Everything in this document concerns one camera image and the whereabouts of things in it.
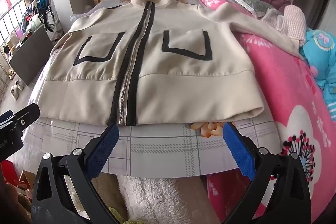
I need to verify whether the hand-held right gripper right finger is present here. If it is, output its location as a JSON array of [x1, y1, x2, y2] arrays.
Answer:
[[222, 122, 313, 224]]

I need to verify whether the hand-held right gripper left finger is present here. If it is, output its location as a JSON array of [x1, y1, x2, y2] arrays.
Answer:
[[31, 123, 120, 224]]

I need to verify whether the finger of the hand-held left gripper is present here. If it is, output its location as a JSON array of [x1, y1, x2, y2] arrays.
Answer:
[[0, 103, 40, 132]]

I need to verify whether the cream jacket with black trim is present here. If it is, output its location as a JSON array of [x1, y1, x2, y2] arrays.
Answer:
[[42, 0, 306, 127]]

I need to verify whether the pair of light slippers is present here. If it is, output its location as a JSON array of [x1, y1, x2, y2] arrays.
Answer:
[[10, 80, 25, 101]]

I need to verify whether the red box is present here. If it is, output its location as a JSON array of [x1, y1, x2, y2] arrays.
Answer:
[[0, 160, 34, 189]]

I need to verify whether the dark grey cabinet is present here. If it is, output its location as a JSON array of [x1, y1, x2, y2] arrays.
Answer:
[[9, 26, 54, 85]]

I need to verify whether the person's white fluffy robe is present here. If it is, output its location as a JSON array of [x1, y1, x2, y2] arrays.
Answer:
[[118, 175, 210, 224]]

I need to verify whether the pink floral blanket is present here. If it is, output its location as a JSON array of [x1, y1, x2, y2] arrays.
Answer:
[[197, 0, 336, 224]]

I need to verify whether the metal window railing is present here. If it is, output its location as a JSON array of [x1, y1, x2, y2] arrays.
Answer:
[[0, 0, 37, 83]]

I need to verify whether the wheelchair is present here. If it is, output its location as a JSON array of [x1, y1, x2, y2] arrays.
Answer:
[[34, 0, 57, 33]]

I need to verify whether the blue quilt with pink bows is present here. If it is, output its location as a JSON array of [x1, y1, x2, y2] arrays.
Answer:
[[299, 28, 336, 119]]

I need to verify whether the pink checked cloth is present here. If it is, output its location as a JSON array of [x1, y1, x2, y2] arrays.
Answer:
[[261, 5, 307, 47]]

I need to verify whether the grey leaf pillow with lace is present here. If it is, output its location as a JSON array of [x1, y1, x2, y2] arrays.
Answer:
[[222, 0, 272, 17]]

